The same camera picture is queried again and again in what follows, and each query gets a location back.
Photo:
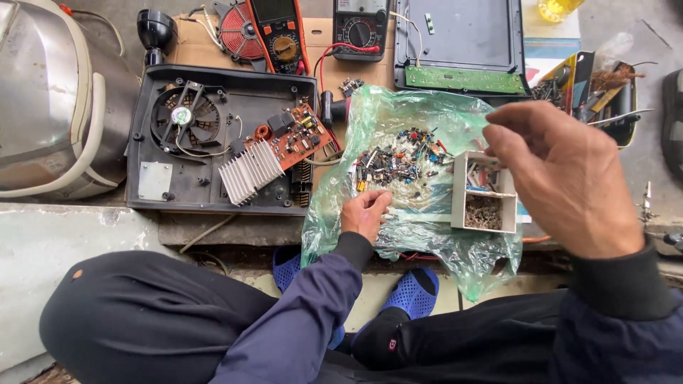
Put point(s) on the black sock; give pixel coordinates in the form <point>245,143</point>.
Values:
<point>381,338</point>

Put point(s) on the glass of yellow liquid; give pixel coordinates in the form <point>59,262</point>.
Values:
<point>557,8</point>

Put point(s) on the person's right fingers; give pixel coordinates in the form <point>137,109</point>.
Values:
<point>504,130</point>

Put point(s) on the black induction cooker base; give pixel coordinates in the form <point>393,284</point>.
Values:
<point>213,144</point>

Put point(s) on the red test lead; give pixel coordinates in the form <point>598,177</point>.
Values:
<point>341,50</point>

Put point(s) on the green plastic bag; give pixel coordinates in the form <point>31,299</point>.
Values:
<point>411,186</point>

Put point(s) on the black cooling fan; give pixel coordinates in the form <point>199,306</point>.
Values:
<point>184,117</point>

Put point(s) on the orange black multimeter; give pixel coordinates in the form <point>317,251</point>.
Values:
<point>277,32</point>

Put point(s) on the small silver metal tool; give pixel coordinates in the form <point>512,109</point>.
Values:
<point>646,205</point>

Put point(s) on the orange circuit board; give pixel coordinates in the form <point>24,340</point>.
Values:
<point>296,136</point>

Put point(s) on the person's black trousers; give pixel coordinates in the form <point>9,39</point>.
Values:
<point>160,320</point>

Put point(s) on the person's right hand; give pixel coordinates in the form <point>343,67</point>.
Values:
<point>565,176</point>

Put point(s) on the blue perforated sandal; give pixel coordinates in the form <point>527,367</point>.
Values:
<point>413,293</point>
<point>288,269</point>

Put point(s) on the yellow tray of tools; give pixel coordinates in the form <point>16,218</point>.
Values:
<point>592,96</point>

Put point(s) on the white divided parts box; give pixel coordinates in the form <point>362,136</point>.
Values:
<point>483,194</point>

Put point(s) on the green circuit board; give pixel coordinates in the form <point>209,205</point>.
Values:
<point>464,80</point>

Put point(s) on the red induction coil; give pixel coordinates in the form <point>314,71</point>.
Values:
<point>240,33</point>

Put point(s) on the silver rice cooker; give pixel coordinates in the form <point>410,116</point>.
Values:
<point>53,101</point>

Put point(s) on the heap of small electronic components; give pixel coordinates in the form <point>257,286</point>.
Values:
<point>400,160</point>

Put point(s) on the person's left fingers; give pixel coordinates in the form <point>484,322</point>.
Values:
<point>376,205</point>

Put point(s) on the black induction cooker top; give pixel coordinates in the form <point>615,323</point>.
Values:
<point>461,42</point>

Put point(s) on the person's left hand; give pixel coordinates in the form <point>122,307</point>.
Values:
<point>363,213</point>

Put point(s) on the black analog multimeter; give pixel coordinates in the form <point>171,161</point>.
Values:
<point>360,29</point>

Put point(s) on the silver finned heat sink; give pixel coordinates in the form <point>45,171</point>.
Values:
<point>251,171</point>

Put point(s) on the white blue box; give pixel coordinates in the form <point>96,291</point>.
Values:
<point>549,50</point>

